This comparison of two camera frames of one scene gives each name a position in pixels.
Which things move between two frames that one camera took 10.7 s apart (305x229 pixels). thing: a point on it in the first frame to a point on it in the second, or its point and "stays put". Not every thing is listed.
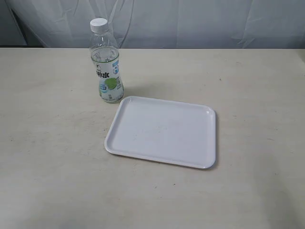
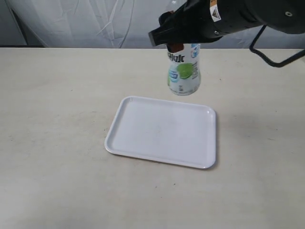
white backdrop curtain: (155, 24) stays put
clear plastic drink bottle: (105, 57) to (184, 73)
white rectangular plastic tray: (170, 132) stays put
